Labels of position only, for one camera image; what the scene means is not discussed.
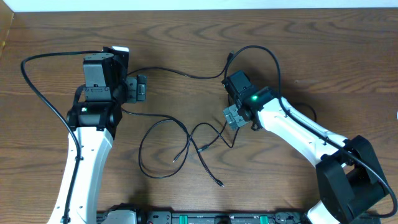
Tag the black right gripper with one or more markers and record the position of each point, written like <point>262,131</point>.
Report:
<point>234,116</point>

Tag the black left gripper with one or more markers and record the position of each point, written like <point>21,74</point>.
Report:
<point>137,89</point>

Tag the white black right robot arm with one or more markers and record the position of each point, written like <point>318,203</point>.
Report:
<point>350,177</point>

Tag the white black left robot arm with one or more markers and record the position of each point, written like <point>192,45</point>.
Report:
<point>93,118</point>

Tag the brown cardboard side panel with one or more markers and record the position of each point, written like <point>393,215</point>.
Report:
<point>6,19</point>

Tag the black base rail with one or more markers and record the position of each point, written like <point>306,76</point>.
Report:
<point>127,213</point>

